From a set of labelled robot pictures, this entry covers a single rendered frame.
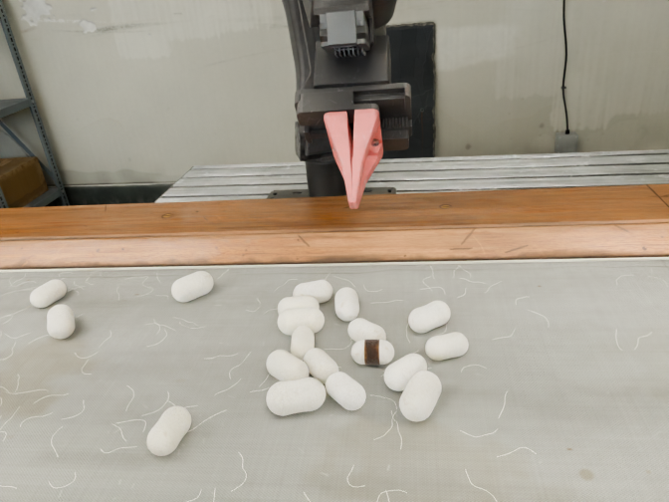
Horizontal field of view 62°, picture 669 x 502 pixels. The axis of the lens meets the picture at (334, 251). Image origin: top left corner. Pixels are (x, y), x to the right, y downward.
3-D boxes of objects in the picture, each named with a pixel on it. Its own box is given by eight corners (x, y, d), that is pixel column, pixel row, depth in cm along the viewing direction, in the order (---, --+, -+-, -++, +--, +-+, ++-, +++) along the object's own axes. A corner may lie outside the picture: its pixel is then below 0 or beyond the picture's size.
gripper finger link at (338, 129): (408, 183, 44) (406, 86, 47) (319, 187, 45) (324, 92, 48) (410, 220, 50) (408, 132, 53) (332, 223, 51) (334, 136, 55)
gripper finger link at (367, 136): (378, 185, 44) (378, 89, 48) (290, 188, 45) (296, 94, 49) (383, 221, 50) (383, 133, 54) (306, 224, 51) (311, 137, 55)
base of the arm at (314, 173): (392, 158, 77) (394, 142, 83) (253, 163, 80) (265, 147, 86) (394, 211, 80) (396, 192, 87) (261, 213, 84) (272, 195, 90)
